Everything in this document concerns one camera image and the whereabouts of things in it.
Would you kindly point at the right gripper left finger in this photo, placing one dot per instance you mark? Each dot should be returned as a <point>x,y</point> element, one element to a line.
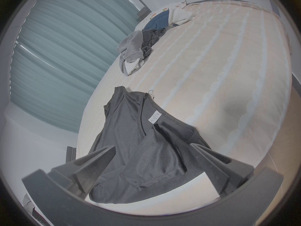
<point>94,166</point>

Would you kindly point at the black chest of drawers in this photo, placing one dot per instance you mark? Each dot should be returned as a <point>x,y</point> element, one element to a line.
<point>70,154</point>

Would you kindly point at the bed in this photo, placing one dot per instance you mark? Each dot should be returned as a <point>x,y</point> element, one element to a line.
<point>223,67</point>

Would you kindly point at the grey bedside table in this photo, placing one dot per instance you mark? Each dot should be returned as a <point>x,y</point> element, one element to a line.
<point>143,14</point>

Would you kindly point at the blue-green curtain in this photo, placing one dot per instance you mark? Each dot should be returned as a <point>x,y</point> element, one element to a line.
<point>77,32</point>
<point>47,90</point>

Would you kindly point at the pile of clothes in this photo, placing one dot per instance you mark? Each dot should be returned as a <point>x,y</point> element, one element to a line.
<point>134,46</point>

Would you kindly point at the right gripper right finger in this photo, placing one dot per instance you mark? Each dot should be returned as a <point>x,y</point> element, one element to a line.
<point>216,171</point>

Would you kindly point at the black T-shirt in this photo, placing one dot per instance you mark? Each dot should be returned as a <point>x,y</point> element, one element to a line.
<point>131,145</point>

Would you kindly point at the white printed pillow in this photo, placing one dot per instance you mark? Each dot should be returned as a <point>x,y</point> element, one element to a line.
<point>156,13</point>

